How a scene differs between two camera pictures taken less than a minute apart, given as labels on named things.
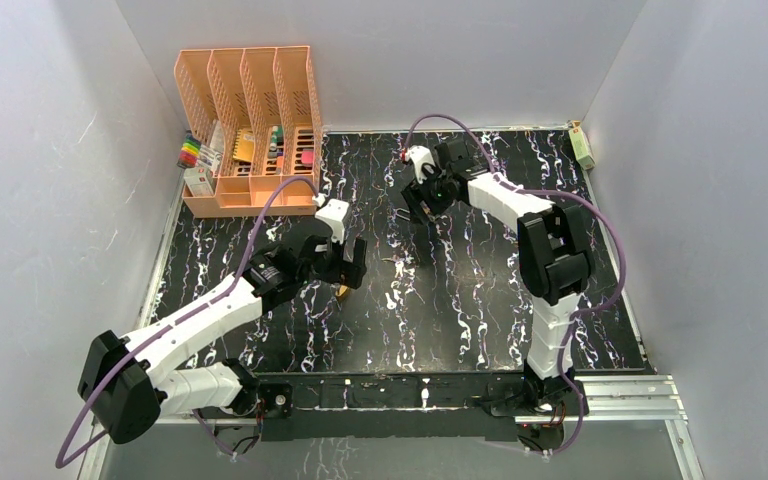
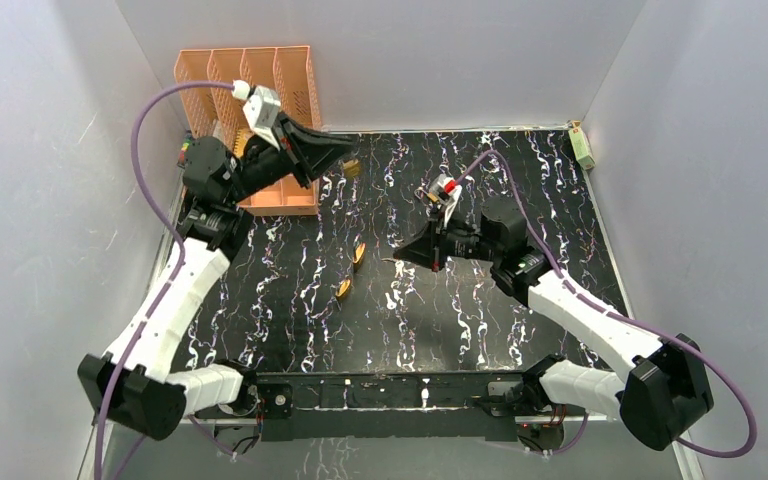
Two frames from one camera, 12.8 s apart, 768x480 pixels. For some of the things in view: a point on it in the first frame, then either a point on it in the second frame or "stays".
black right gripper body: [434, 194] to [463, 247]
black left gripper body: [350, 266] to [293, 153]
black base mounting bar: [291, 408] stays
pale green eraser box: [581, 146] stays
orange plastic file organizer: [255, 116] stays
